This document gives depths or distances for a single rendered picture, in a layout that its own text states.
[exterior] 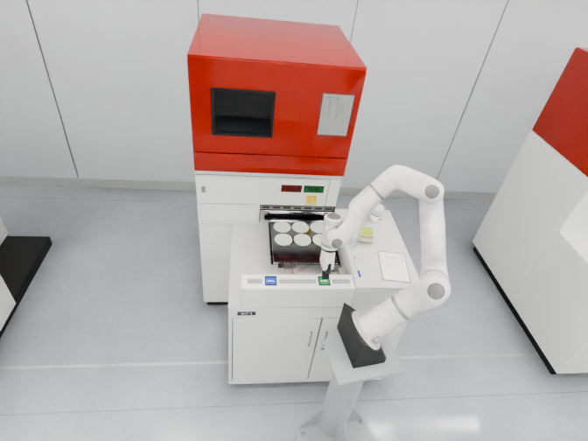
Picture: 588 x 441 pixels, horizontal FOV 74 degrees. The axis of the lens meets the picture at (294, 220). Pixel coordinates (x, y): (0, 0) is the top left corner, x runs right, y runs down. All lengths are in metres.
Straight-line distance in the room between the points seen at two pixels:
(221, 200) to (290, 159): 0.49
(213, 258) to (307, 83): 1.29
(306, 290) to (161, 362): 1.26
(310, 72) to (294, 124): 0.27
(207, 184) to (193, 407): 1.32
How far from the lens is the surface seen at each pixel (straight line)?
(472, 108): 4.17
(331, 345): 1.91
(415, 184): 1.66
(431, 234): 1.69
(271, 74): 1.90
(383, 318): 1.76
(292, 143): 2.05
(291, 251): 2.15
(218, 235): 2.48
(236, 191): 2.26
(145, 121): 3.81
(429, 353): 3.09
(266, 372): 2.49
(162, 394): 2.71
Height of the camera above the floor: 2.39
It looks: 39 degrees down
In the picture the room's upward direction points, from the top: 8 degrees clockwise
